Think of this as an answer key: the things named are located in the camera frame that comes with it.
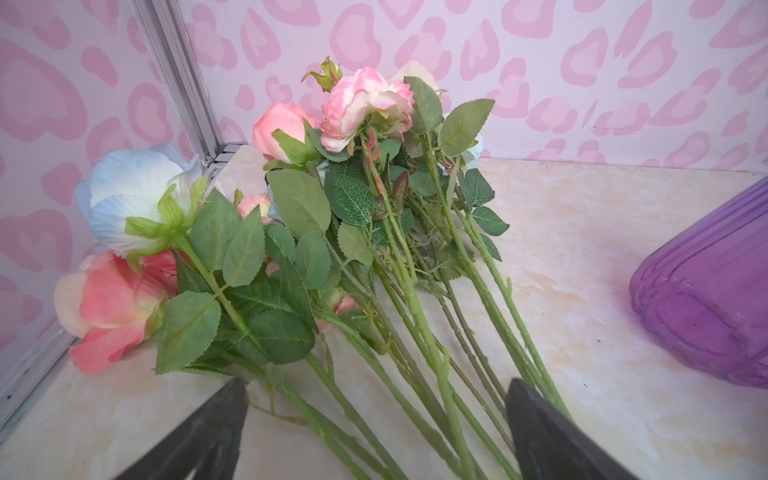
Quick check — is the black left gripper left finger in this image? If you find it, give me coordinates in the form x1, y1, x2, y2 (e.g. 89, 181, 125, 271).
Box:
118, 378, 248, 480

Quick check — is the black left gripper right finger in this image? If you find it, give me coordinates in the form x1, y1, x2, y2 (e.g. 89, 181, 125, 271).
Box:
505, 378, 637, 480

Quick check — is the blue purple glass vase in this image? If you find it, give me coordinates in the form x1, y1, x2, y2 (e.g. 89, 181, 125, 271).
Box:
629, 179, 767, 388

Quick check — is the white blue artificial rose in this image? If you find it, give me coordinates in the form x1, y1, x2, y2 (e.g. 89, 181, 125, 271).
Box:
74, 143, 385, 480

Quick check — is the pink rosebud stem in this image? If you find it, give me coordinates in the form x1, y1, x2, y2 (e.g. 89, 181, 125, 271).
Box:
253, 93, 483, 479

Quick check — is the pink white peony spray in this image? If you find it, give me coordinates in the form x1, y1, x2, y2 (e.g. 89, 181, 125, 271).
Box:
301, 56, 523, 480

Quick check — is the aluminium corner frame post left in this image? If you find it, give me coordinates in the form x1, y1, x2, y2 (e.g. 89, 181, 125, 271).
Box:
130, 0, 242, 168

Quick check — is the pink peach open rose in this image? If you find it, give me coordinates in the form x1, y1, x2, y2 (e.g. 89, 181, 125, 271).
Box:
54, 250, 179, 374

